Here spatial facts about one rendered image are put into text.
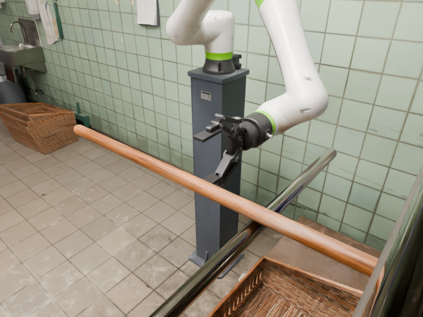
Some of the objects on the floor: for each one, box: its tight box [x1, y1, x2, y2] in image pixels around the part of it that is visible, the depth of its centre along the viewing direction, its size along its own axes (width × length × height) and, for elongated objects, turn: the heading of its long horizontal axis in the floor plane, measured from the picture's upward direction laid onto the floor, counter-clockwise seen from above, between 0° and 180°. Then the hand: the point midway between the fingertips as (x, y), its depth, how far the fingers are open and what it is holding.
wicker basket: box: [2, 121, 79, 155], centre depth 336 cm, size 49×56×28 cm
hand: (201, 163), depth 74 cm, fingers open, 13 cm apart
